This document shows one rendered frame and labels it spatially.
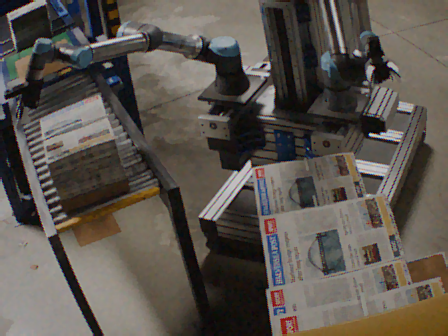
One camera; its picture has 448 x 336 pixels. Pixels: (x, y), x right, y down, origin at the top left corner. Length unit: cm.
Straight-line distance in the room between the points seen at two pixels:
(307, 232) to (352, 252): 16
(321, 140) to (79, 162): 93
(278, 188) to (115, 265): 135
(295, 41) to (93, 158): 96
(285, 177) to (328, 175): 15
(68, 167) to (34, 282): 125
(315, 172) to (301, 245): 68
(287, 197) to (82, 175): 72
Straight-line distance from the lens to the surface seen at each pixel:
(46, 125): 273
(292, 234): 187
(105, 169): 253
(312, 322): 132
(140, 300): 332
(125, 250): 362
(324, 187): 240
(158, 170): 267
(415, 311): 58
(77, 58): 239
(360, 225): 187
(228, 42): 296
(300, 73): 295
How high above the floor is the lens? 228
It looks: 35 degrees down
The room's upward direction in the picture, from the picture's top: 11 degrees counter-clockwise
